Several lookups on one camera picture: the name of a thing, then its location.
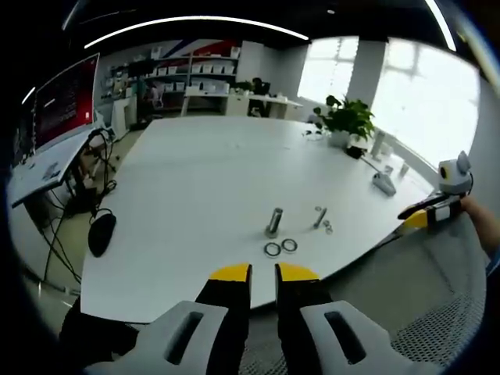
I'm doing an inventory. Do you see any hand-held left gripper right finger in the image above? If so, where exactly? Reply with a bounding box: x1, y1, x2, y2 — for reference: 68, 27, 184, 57
273, 262, 439, 375

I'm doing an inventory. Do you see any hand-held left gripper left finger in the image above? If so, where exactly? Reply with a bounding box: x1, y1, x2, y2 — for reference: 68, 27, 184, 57
84, 262, 253, 375

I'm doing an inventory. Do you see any threaded steel stud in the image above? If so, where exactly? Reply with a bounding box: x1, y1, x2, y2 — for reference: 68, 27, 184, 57
265, 207, 284, 239

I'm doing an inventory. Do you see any white grey device on table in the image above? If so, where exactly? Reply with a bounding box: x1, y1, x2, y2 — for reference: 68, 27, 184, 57
371, 172, 397, 196

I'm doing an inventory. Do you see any grey mesh office chair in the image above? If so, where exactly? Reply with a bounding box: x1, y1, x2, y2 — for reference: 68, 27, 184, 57
238, 212, 488, 375

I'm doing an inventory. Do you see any lying steel bolt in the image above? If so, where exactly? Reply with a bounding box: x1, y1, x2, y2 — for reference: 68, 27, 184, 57
311, 205, 327, 231

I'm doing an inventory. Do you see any potted green plant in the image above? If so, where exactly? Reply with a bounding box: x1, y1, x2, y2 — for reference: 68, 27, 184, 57
313, 95, 375, 148

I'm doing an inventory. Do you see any black computer mouse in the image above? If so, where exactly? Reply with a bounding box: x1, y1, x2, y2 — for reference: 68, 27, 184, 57
87, 213, 117, 258

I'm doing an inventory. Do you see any white counter desk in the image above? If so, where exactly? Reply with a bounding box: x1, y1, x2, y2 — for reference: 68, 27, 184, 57
180, 86, 304, 120

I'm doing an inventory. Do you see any white side desk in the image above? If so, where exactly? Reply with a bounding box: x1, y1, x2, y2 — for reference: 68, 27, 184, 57
7, 127, 103, 209

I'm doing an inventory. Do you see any white storage shelf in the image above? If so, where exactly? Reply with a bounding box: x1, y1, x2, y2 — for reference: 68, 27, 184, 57
102, 45, 242, 103

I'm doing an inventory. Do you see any large red monitor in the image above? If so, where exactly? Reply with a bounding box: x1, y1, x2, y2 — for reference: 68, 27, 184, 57
32, 52, 101, 154

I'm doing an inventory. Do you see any black cable bundle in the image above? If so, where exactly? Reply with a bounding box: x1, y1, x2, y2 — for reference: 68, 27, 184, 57
38, 128, 118, 290

